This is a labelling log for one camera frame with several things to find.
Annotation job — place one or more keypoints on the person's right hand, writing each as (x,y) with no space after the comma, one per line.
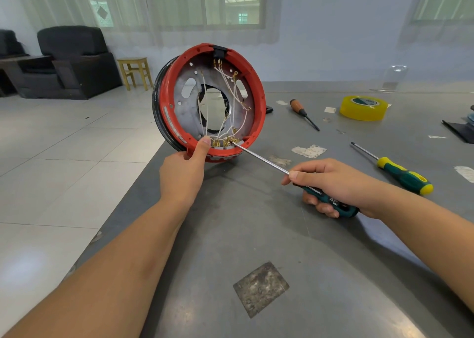
(344,186)

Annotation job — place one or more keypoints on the person's left hand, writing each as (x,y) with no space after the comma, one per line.
(184,178)

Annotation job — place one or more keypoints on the red round appliance base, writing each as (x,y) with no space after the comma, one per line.
(178,104)

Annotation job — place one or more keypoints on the person's left forearm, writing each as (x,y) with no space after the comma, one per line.
(104,275)

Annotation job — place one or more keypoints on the person's right forearm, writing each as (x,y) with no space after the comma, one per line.
(437,241)

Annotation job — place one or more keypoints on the crumpled white tape piece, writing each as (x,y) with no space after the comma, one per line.
(309,151)

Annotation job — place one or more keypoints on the yellow tape roll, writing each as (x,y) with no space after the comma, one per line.
(349,113)

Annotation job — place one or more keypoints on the black remote control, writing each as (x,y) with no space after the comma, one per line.
(269,110)

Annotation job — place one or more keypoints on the narrow white tape strip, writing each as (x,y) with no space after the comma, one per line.
(465,173)

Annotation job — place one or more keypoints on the small wooden stool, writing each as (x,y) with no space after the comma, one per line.
(135,62)

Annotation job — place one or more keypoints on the black flat plate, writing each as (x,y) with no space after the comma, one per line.
(461,130)

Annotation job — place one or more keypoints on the black armchair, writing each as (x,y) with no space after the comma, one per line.
(81,64)

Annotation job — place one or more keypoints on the sheer white curtain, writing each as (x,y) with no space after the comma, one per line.
(444,32)
(52,1)

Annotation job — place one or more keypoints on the dark coffee table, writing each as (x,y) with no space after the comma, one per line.
(18,60)

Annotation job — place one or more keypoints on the black sofa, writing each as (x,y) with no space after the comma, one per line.
(7,44)

